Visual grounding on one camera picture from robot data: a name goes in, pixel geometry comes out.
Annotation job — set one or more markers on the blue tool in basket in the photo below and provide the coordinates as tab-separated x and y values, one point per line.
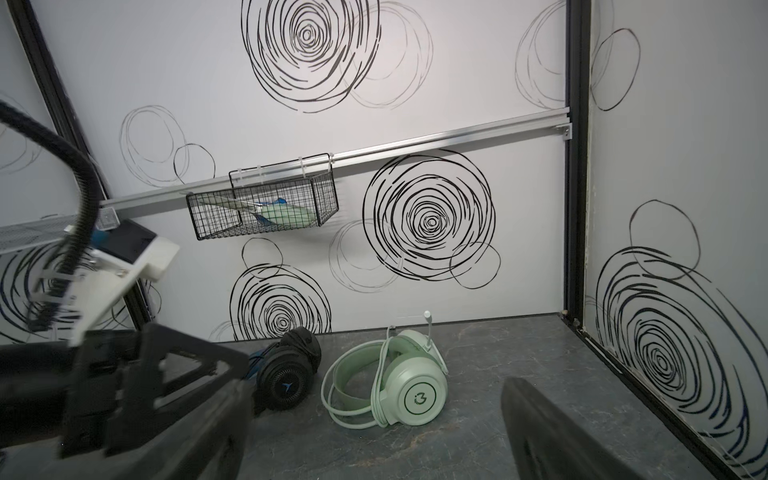
275	213

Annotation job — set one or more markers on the mint green headphones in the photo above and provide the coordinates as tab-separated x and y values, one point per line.
409	386

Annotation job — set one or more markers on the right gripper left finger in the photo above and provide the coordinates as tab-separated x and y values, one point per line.
208	443

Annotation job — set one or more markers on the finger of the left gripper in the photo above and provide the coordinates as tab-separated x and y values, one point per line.
173	374

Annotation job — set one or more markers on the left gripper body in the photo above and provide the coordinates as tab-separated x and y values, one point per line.
92	395

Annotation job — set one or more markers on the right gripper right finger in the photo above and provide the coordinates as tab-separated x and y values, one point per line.
548	444

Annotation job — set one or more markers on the white mesh wall shelf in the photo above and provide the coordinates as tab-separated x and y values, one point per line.
36	233

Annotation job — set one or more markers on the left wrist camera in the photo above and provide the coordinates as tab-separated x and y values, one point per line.
88	288

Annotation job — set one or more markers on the black gaming headphones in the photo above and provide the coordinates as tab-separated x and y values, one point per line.
283	373

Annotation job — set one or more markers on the green brush in basket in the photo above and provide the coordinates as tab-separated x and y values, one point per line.
299	217

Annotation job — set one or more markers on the black wire wall basket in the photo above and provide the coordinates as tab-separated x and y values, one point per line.
315	191

